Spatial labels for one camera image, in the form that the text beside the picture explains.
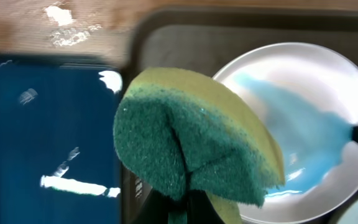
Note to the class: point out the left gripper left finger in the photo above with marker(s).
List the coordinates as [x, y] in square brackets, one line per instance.
[160, 209]

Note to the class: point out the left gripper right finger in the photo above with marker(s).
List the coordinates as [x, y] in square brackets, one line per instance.
[200, 210]

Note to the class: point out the green yellow sponge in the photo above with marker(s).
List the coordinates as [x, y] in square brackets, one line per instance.
[180, 131]

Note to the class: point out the blue water tray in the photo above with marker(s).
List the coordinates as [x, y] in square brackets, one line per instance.
[57, 157]

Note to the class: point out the dark brown serving tray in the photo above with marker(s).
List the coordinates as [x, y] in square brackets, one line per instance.
[205, 40]

